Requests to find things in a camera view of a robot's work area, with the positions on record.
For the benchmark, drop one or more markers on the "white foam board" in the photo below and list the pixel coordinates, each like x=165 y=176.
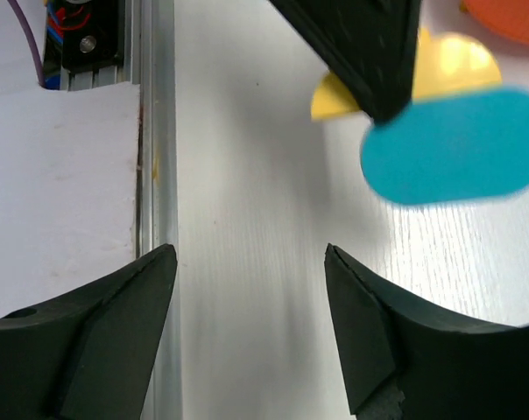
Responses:
x=68 y=177

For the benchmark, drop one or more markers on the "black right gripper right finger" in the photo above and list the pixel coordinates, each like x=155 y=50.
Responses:
x=403 y=357

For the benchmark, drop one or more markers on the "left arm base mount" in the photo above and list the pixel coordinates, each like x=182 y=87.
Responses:
x=84 y=44

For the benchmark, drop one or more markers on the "aluminium table rail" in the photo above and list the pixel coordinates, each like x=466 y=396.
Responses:
x=148 y=60

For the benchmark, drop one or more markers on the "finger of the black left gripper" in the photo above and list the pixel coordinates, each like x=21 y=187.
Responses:
x=369 y=44

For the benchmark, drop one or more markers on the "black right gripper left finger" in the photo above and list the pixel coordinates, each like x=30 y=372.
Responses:
x=89 y=353

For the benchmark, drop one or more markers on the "teal arched lego brick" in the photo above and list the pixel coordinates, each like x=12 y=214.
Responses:
x=463 y=147

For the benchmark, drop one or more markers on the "orange round divided container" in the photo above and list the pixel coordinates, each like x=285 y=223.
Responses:
x=506 y=18

